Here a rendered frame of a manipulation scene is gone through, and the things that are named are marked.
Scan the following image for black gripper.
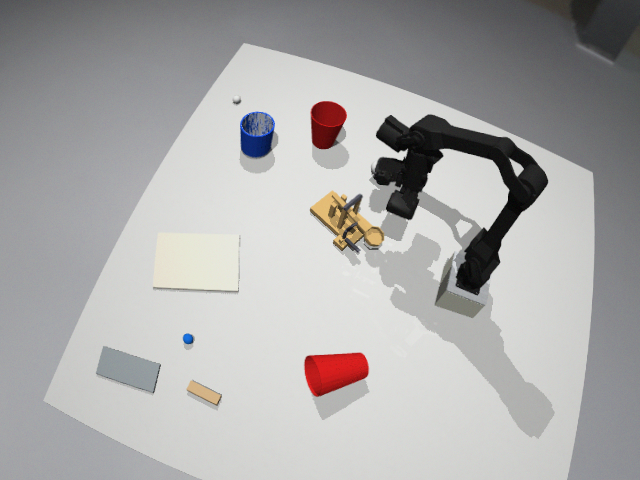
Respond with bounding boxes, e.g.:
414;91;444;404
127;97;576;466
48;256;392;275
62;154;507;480
386;159;434;220

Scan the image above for tan rectangular block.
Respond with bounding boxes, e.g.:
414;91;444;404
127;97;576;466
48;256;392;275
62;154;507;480
187;380;221;406

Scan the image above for blue cup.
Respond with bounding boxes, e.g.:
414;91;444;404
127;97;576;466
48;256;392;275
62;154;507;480
240;112;275;159

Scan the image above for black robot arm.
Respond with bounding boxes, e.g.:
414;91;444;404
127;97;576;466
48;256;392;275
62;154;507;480
374;114;548;295

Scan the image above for red plastic cup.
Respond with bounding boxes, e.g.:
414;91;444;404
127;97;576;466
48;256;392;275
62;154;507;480
310;101;347;149
305;353;369;397

